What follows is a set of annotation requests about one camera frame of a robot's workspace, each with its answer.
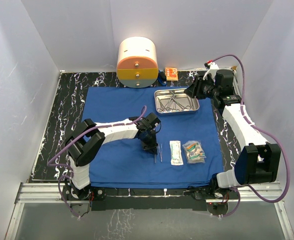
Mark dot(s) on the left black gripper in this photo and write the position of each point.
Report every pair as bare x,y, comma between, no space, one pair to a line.
150,148

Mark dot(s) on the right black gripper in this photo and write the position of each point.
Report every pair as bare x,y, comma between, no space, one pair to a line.
191,91

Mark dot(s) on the steel instrument tray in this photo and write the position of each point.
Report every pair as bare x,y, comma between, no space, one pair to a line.
182,98

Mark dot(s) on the long white green pouch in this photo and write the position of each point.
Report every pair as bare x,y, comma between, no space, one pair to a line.
176,156

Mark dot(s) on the blue surgical cloth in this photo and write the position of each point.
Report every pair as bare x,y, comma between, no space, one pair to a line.
124,163

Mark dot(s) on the green clear supply packet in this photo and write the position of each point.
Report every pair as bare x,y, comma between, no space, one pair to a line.
192,152

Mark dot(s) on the white blue supply packet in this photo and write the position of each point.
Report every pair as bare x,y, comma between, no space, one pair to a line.
202,153

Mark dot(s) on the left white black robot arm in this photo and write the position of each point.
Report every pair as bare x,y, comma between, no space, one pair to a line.
87,139

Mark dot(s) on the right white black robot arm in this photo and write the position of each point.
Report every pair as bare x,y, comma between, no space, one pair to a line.
259,160

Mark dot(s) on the metal instruments in tray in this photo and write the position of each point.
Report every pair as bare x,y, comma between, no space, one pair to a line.
169,105

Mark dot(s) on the small orange spiral notebook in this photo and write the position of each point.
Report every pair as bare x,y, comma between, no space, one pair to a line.
171,74

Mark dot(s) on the blue black clip tool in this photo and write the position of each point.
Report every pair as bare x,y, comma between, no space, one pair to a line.
162,80

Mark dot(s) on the round three-drawer storage box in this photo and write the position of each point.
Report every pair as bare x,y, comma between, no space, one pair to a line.
137,65

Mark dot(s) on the aluminium frame rail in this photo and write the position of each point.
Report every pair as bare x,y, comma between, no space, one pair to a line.
49,211

